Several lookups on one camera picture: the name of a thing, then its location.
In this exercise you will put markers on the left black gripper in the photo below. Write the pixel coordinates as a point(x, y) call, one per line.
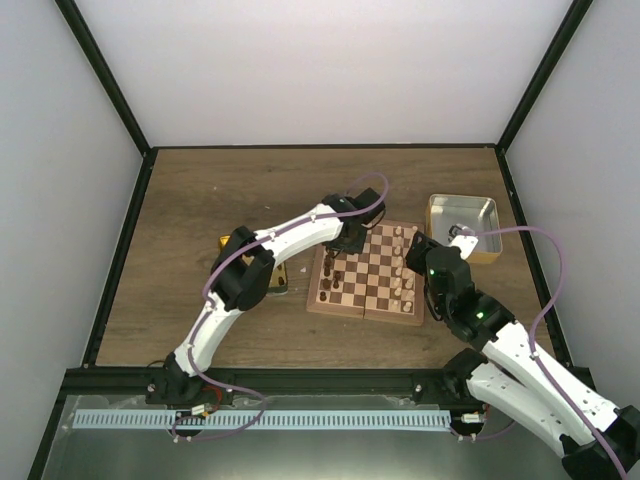
point(354, 247)

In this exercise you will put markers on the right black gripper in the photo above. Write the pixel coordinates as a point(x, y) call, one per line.
point(417, 255)

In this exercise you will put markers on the tall dark chess piece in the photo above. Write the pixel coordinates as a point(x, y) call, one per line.
point(328, 262)

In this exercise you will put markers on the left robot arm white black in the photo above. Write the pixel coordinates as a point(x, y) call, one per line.
point(241, 274)

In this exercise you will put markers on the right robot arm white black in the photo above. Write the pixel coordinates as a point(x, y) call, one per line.
point(504, 367)

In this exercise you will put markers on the row of white chess pieces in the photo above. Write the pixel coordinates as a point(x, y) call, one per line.
point(402, 279)

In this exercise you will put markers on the wooden chess board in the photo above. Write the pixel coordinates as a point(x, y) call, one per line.
point(365, 292)

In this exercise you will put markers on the gold tin with dark pieces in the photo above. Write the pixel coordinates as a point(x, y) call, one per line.
point(279, 280)

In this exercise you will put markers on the silver tin yellow rim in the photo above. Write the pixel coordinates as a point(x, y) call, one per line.
point(479, 214)

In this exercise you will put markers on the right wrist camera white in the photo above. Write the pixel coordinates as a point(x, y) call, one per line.
point(464, 238)

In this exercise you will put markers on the light blue cable duct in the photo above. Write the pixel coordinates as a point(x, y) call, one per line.
point(294, 420)

